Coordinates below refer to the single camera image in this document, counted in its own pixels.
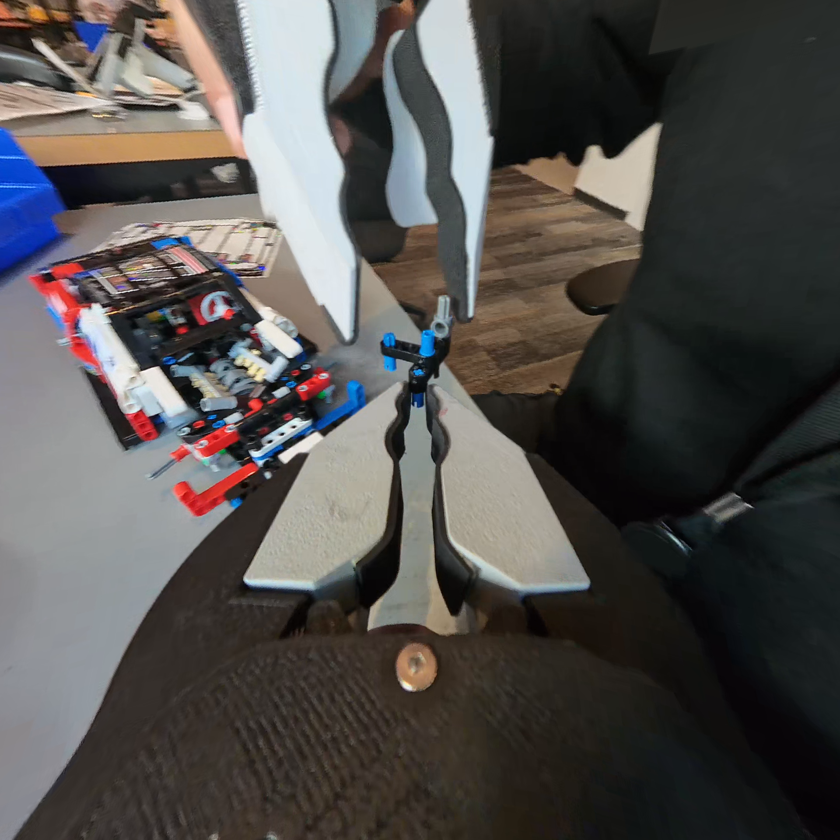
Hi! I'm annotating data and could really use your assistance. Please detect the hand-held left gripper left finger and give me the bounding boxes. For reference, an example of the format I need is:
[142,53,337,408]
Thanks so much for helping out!
[243,382,406,606]

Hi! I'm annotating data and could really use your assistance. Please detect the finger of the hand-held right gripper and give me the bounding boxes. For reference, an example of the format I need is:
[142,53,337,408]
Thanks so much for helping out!
[239,0,362,347]
[382,0,494,324]

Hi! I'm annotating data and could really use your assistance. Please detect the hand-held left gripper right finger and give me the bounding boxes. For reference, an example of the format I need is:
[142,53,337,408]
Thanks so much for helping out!
[428,385,592,616]

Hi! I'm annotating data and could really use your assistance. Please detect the toy brick race car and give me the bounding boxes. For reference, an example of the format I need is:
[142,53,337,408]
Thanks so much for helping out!
[29,238,368,519]

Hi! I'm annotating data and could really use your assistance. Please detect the black brick assembly blue pins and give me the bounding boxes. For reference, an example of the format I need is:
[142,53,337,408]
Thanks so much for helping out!
[381,295,455,411]

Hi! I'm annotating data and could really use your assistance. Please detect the tan edged background desk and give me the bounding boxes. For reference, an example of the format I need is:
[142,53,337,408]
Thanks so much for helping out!
[0,98,245,168]

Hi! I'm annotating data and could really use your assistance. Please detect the grey desk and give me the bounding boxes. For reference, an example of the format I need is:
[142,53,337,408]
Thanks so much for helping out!
[0,193,470,837]

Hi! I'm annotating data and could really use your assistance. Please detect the person's right hand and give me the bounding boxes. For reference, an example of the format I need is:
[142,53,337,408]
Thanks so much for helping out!
[167,0,249,160]

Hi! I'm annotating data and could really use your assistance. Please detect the grey white device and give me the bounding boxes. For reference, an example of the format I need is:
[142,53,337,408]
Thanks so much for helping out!
[29,13,201,99]

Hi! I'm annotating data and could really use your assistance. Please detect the sticker sheet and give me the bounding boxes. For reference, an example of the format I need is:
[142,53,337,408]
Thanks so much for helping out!
[95,218,284,278]

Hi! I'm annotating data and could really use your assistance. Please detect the printed paper sheet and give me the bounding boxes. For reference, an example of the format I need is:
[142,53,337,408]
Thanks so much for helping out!
[0,82,122,122]

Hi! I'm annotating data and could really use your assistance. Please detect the black office chair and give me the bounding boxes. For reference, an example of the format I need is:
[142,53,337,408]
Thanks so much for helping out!
[567,257,643,317]

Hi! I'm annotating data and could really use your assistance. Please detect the blue storage bin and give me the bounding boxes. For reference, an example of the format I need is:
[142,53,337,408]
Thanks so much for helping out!
[0,126,67,275]

